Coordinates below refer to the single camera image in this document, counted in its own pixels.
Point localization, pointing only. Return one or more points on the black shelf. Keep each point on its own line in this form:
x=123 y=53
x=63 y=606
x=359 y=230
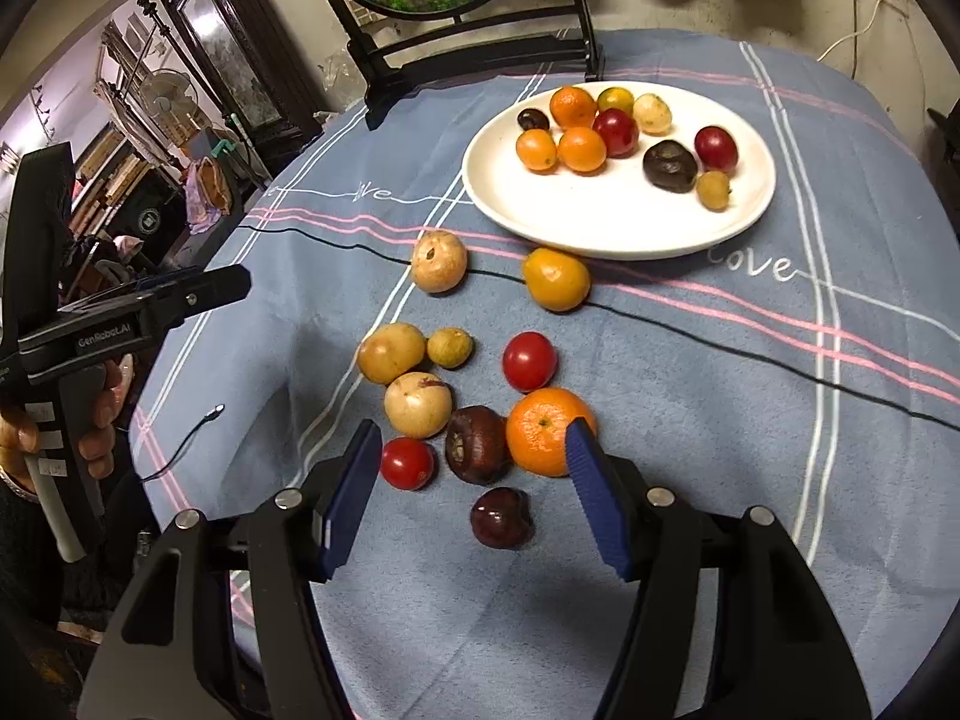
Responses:
x=946 y=131

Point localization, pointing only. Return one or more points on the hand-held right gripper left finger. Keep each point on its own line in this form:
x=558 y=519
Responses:
x=349 y=495

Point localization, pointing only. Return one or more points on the small dark water chestnut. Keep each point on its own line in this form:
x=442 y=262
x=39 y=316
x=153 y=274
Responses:
x=532 y=118

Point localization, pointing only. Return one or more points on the pink cloth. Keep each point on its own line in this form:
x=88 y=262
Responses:
x=202 y=195

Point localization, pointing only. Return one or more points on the person's left forearm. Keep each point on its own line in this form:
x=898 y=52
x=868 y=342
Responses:
x=30 y=555

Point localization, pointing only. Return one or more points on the person's left hand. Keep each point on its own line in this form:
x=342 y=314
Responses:
x=97 y=427

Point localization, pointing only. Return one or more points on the green yellow kumquat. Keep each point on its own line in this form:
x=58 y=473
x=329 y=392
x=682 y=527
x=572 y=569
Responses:
x=615 y=99

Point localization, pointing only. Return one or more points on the large dark water chestnut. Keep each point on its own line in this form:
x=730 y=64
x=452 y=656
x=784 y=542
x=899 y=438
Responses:
x=670 y=165

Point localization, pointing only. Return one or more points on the small orange mandarin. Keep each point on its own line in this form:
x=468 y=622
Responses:
x=536 y=150

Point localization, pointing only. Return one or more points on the white electric fan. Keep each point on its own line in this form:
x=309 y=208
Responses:
x=163 y=94

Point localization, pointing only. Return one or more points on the yellow orange fruit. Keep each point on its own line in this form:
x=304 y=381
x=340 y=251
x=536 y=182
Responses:
x=556 y=279

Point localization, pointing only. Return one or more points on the black box with round logo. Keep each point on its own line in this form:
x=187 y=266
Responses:
x=150 y=221

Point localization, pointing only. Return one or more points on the white plate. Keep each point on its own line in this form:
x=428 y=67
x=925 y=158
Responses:
x=622 y=217

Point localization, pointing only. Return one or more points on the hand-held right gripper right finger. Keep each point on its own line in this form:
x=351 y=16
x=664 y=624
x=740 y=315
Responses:
x=592 y=495

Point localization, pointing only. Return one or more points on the red cherry tomato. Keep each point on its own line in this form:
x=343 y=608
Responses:
x=616 y=132
x=716 y=148
x=529 y=361
x=407 y=463

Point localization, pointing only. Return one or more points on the blue striped tablecloth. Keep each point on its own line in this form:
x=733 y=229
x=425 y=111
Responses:
x=712 y=390

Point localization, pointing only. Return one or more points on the dark wooden cabinet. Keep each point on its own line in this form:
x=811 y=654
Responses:
x=225 y=45

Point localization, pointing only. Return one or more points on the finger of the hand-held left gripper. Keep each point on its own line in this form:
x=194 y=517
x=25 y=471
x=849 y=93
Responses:
x=202 y=292
x=154 y=283

